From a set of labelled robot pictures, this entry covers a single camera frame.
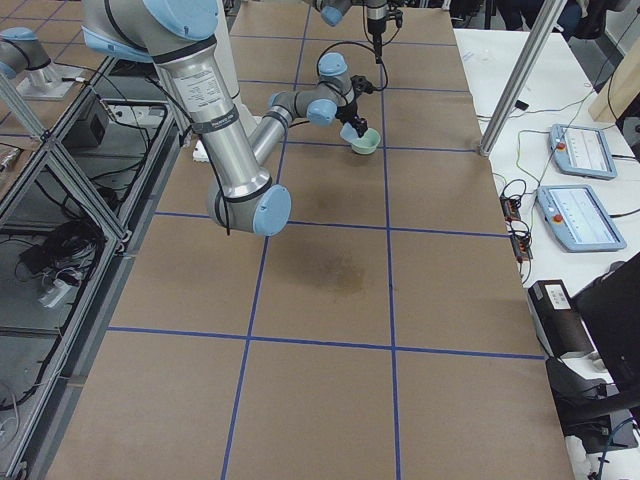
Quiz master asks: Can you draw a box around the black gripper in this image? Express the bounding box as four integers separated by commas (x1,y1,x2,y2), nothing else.
336,75,375,138
365,4,403,63

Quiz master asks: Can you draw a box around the light blue plastic cup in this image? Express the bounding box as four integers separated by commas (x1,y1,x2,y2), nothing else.
339,123,360,144

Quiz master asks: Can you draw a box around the green ceramic bowl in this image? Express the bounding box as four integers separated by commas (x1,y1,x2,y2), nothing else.
349,128,381,155

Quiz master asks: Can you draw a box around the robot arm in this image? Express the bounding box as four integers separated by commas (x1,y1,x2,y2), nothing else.
82,1,368,237
306,0,405,65

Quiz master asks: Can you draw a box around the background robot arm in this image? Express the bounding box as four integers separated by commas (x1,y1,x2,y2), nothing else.
1,27,87,104

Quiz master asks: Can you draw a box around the brown paper table cover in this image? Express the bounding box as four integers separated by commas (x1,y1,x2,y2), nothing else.
47,9,572,479

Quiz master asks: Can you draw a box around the far teach pendant tablet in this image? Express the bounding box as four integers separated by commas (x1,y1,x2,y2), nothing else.
549,124,617,180

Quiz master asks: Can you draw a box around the teach pendant tablet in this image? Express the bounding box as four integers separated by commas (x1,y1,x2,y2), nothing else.
536,185,627,253
549,124,617,180

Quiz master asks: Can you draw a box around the near teach pendant tablet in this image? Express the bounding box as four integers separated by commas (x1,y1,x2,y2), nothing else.
536,185,627,253

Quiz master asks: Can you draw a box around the black box with label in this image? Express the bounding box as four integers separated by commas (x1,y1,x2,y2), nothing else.
527,279,594,360

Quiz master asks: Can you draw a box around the black office chair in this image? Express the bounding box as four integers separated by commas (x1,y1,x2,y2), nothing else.
546,256,639,444

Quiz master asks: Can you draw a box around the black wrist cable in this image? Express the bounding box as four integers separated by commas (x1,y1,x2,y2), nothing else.
319,40,390,94

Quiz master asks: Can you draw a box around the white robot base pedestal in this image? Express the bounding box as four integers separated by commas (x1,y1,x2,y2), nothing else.
192,0,270,165

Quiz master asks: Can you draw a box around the aluminium frame post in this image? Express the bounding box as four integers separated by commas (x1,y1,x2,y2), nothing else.
478,0,566,157

